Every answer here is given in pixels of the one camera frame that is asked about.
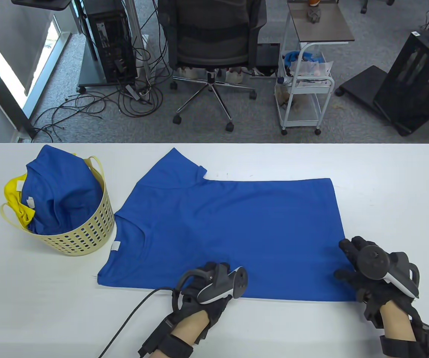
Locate person's right hand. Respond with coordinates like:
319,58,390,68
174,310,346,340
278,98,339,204
334,236,410,329

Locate person's left hand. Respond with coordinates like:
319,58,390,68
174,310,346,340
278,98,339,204
173,262,233,329

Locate black and white hand controller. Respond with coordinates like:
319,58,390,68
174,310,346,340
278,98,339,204
357,244,420,299
171,266,248,310

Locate blue t-shirt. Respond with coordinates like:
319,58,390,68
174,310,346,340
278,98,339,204
21,145,104,235
97,147,358,303

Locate yellow t-shirt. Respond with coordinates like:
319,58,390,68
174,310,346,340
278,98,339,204
4,173,36,229

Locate person's right forearm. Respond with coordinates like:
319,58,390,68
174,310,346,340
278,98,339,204
379,300,418,342

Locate yellow perforated laundry basket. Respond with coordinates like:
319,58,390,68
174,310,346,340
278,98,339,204
0,155,115,257

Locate white rolling cart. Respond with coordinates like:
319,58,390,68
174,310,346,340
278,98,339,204
275,41,336,135

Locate black rolling platform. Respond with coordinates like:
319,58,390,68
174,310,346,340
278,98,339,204
335,65,390,109

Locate brown fuzzy item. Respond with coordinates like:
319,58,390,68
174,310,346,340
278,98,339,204
276,84,294,109

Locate black mesh computer case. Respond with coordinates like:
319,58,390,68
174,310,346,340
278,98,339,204
373,28,429,136

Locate clear plastic bags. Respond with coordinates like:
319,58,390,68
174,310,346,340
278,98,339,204
290,59,334,81

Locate blue cloth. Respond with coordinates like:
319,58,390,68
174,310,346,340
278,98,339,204
283,51,313,67

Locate black box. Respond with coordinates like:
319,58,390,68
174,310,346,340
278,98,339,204
255,43,281,68

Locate grey computer trolley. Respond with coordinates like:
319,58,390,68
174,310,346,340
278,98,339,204
76,34,151,94

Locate brown side table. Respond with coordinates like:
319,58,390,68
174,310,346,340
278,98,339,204
287,0,356,44

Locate black computer tower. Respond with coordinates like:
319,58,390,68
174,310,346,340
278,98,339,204
82,0,139,83

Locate silver desk column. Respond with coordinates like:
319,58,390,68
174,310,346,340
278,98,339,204
124,0,151,81

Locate black desk top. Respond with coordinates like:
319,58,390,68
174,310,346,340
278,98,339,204
11,0,74,11

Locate black wrist strap with module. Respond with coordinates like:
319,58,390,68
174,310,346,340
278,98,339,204
138,317,194,358
379,323,429,358

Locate black braided cable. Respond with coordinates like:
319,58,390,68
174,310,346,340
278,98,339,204
98,286,176,358

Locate bundle of black floor cables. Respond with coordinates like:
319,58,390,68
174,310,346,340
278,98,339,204
32,0,174,143

